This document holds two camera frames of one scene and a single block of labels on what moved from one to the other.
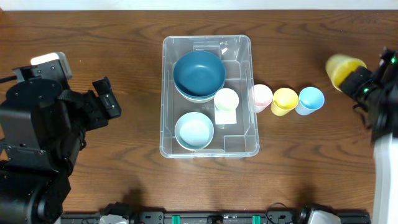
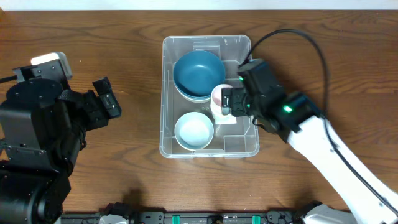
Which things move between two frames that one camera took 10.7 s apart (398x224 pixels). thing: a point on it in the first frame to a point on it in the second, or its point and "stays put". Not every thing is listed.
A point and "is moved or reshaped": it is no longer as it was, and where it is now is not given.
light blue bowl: (194, 130) stays put
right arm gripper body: (354, 81) to (236, 101)
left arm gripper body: (101, 101) stays put
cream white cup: (226, 100) is moved or reshaped
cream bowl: (194, 100) stays put
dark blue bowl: (199, 73) stays put
